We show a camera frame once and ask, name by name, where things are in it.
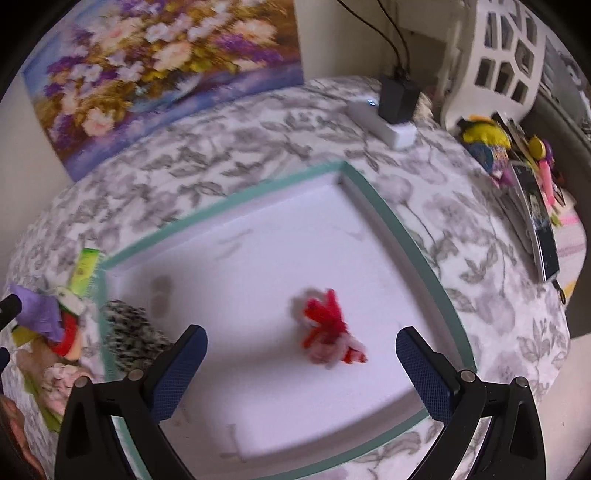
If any purple cloth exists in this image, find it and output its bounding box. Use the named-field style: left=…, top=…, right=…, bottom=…
left=10, top=283, right=64, bottom=343

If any leopard print scrunchie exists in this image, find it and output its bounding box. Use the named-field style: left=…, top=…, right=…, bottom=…
left=102, top=300, right=173, bottom=374

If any red pink yarn scrunchie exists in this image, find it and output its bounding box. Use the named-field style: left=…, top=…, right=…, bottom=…
left=291, top=289, right=368, bottom=369

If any pink floral scrunchie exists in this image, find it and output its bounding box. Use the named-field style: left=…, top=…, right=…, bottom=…
left=15, top=338, right=94, bottom=417

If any green small box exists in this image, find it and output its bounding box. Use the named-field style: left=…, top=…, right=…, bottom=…
left=68, top=248, right=103, bottom=297

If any black smartphone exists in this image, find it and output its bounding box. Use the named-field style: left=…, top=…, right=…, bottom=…
left=509, top=161, right=560, bottom=283

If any floral grey tablecloth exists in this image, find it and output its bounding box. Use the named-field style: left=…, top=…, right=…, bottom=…
left=2, top=77, right=570, bottom=399

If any white tray teal rim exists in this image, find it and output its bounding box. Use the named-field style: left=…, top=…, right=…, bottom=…
left=94, top=162, right=475, bottom=479

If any floral painting canvas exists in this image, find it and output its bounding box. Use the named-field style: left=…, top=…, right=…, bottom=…
left=22, top=1, right=304, bottom=181

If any pink toy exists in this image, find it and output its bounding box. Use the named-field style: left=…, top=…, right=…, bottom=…
left=528, top=135, right=566, bottom=219

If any yellow toy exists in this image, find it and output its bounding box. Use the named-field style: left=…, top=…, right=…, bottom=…
left=457, top=115, right=512, bottom=149

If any white power strip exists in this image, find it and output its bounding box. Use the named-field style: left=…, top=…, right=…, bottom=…
left=346, top=99, right=418, bottom=150

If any black power adapter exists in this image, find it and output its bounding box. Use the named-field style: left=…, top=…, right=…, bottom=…
left=378, top=76, right=421, bottom=125

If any white lattice chair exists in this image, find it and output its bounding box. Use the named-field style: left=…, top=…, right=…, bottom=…
left=437, top=1, right=546, bottom=131

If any black cable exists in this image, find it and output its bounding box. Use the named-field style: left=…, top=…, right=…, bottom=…
left=335, top=0, right=412, bottom=77

